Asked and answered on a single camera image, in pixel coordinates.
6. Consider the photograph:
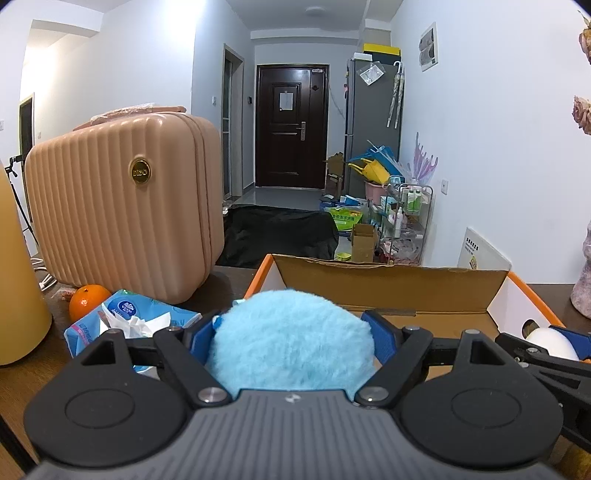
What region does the white board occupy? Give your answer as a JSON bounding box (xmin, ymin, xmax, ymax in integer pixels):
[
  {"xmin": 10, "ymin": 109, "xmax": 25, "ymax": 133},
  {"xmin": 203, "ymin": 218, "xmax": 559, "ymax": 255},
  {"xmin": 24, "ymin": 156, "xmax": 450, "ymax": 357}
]
[{"xmin": 457, "ymin": 226, "xmax": 512, "ymax": 272}]

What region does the white soft ball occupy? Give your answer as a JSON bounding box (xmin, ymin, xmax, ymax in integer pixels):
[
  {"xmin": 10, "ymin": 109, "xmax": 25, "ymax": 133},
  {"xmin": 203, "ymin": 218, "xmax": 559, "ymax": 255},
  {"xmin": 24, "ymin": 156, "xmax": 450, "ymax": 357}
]
[{"xmin": 525, "ymin": 325, "xmax": 580, "ymax": 361}]

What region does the black tripod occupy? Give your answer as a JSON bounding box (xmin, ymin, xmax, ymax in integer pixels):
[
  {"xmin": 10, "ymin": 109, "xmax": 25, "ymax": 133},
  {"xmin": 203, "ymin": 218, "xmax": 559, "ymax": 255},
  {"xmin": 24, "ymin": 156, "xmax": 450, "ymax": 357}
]
[{"xmin": 4, "ymin": 155, "xmax": 40, "ymax": 250}]

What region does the dark brown entrance door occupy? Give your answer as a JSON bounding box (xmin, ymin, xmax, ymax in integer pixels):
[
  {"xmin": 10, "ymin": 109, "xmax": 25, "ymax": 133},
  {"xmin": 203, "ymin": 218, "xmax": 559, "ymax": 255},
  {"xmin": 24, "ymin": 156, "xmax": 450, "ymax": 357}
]
[{"xmin": 256, "ymin": 65, "xmax": 329, "ymax": 190}]

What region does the blue tissue pack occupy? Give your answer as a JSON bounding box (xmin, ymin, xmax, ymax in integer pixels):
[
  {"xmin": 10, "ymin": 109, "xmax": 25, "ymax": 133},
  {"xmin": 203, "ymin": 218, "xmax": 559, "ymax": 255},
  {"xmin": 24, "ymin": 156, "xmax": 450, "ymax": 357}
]
[{"xmin": 64, "ymin": 289, "xmax": 203, "ymax": 374}]

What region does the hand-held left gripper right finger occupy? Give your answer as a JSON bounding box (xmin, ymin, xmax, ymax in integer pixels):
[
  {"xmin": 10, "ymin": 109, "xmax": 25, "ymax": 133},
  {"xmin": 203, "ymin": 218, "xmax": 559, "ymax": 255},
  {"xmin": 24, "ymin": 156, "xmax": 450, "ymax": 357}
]
[{"xmin": 355, "ymin": 310, "xmax": 506, "ymax": 409}]

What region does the dark wooden side door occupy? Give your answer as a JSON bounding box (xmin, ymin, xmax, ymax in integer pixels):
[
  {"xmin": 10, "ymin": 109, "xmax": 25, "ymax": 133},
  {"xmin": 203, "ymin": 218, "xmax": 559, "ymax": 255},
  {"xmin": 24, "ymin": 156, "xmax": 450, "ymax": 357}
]
[{"xmin": 19, "ymin": 92, "xmax": 35, "ymax": 155}]

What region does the small open cardboard box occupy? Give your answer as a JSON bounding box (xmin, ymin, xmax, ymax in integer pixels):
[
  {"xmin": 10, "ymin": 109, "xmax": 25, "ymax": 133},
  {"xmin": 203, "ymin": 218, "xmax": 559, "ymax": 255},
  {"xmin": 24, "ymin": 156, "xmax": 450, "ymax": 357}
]
[{"xmin": 349, "ymin": 223, "xmax": 380, "ymax": 263}]

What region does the pink ribbed suitcase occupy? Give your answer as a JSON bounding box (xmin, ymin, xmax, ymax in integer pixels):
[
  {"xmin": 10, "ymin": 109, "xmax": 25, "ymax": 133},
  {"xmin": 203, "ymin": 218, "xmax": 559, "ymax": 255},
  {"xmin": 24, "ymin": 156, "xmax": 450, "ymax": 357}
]
[{"xmin": 24, "ymin": 111, "xmax": 226, "ymax": 305}]

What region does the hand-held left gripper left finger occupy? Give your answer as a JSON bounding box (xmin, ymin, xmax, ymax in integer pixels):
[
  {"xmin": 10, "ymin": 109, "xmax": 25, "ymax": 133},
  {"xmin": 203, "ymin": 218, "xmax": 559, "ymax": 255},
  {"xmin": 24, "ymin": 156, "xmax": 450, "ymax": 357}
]
[{"xmin": 81, "ymin": 315, "xmax": 232, "ymax": 409}]

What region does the brown cardboard carton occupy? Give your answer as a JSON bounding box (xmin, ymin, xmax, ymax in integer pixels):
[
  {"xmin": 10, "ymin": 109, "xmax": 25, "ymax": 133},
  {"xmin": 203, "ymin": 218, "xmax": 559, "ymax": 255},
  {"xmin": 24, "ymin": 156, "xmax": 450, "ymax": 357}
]
[{"xmin": 325, "ymin": 152, "xmax": 347, "ymax": 197}]

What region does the green printed bag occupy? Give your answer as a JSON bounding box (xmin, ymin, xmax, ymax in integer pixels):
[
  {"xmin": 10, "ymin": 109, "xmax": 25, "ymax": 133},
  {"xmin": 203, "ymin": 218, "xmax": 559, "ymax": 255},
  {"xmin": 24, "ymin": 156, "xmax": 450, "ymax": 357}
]
[{"xmin": 329, "ymin": 206, "xmax": 370, "ymax": 237}]

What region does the yellow plastic stool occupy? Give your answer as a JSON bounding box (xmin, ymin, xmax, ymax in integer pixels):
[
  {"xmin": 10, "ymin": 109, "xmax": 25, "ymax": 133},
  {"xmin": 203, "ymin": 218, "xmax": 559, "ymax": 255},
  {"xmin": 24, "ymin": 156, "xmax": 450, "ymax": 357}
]
[{"xmin": 349, "ymin": 158, "xmax": 391, "ymax": 184}]

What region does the black bag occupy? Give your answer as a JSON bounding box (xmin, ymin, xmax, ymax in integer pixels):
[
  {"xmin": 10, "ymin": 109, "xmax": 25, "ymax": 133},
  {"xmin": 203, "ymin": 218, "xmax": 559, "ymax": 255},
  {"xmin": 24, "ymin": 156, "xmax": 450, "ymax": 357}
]
[{"xmin": 223, "ymin": 204, "xmax": 340, "ymax": 268}]

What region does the yellow black box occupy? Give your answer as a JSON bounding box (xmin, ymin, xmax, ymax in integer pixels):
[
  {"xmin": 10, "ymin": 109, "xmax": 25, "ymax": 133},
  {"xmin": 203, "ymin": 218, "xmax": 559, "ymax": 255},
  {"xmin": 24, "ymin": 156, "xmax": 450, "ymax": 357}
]
[{"xmin": 362, "ymin": 43, "xmax": 402, "ymax": 61}]

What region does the pink plastic wrapped packet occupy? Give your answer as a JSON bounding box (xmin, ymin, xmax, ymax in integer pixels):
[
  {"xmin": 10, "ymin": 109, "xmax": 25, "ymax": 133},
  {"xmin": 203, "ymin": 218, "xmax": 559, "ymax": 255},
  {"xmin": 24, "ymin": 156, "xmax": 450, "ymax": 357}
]
[{"xmin": 74, "ymin": 104, "xmax": 188, "ymax": 132}]

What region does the clear folded umbrella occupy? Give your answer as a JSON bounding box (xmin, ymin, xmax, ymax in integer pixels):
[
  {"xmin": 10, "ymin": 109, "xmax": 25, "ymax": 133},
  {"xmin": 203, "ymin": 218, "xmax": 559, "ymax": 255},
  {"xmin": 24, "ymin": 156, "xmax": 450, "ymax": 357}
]
[{"xmin": 387, "ymin": 61, "xmax": 405, "ymax": 129}]

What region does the clear plastic bag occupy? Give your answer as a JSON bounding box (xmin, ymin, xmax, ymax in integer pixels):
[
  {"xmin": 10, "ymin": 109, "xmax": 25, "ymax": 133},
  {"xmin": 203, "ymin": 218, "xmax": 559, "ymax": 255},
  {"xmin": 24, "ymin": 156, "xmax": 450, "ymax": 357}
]
[{"xmin": 358, "ymin": 62, "xmax": 386, "ymax": 86}]

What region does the orange white cardboard box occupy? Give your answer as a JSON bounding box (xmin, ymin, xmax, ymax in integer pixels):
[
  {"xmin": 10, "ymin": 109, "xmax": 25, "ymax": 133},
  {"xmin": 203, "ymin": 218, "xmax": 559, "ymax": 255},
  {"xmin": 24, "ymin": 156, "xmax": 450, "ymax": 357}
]
[{"xmin": 242, "ymin": 253, "xmax": 566, "ymax": 370}]

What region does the light blue fluffy ball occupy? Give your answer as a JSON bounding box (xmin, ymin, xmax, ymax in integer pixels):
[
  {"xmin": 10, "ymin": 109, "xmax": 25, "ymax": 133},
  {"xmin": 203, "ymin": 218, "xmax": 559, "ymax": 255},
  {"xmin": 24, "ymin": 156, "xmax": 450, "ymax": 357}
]
[{"xmin": 205, "ymin": 288, "xmax": 377, "ymax": 402}]

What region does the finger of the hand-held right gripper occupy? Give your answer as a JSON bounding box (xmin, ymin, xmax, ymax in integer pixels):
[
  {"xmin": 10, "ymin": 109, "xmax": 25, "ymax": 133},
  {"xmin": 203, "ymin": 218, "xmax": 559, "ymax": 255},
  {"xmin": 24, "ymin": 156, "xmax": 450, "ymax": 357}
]
[
  {"xmin": 495, "ymin": 332, "xmax": 591, "ymax": 407},
  {"xmin": 551, "ymin": 326, "xmax": 591, "ymax": 361}
]

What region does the grey refrigerator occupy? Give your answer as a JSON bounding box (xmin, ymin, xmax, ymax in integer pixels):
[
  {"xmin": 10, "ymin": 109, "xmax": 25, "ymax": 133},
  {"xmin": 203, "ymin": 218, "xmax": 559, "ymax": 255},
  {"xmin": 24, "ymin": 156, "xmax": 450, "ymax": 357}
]
[{"xmin": 345, "ymin": 58, "xmax": 402, "ymax": 199}]

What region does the purple textured vase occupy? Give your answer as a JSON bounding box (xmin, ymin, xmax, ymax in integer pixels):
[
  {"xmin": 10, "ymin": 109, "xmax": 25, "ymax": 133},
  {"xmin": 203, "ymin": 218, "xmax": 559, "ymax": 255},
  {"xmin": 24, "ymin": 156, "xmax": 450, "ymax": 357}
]
[{"xmin": 571, "ymin": 222, "xmax": 591, "ymax": 319}]

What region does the grey framed glass door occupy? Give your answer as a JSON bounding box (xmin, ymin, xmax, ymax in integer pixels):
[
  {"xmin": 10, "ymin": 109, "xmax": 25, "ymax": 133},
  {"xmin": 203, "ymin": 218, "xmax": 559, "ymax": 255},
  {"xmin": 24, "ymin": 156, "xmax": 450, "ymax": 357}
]
[{"xmin": 222, "ymin": 44, "xmax": 245, "ymax": 201}]

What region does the blue white box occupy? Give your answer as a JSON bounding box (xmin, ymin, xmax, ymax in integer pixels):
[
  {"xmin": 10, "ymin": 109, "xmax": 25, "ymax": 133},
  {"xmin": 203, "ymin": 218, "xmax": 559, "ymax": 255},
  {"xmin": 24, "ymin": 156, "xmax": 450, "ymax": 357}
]
[{"xmin": 320, "ymin": 195, "xmax": 365, "ymax": 213}]

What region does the metal wire rack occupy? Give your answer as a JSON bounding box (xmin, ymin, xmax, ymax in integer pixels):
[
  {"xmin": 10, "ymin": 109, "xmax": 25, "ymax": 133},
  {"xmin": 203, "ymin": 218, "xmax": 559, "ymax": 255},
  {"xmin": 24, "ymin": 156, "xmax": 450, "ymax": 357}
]
[{"xmin": 379, "ymin": 184, "xmax": 434, "ymax": 266}]

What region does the white cable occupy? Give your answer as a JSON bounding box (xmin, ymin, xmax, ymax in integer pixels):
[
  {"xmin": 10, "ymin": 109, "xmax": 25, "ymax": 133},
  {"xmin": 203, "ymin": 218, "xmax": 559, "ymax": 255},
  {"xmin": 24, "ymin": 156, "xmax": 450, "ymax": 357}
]
[{"xmin": 31, "ymin": 258, "xmax": 61, "ymax": 291}]

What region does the pink bucket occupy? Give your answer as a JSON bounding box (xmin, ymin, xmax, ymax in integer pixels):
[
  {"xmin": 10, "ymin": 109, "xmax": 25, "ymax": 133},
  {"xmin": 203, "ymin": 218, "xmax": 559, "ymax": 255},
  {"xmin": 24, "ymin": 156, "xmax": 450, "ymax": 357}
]
[{"xmin": 364, "ymin": 179, "xmax": 393, "ymax": 206}]

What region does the orange fruit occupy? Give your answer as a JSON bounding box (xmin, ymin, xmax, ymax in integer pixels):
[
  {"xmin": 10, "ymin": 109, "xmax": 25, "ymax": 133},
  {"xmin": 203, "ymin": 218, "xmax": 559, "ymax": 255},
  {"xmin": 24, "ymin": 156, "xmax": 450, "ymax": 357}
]
[{"xmin": 69, "ymin": 285, "xmax": 113, "ymax": 323}]

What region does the blue folded frame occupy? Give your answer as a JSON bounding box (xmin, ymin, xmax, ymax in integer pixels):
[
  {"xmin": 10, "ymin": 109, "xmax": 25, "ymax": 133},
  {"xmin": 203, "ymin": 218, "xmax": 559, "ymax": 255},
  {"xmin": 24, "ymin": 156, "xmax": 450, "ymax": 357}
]
[{"xmin": 347, "ymin": 144, "xmax": 402, "ymax": 178}]

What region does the purple wall decoration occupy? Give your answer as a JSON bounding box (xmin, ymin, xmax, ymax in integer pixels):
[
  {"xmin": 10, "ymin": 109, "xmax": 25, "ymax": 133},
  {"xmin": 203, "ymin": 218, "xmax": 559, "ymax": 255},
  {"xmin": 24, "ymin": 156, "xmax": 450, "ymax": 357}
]
[{"xmin": 412, "ymin": 132, "xmax": 438, "ymax": 185}]

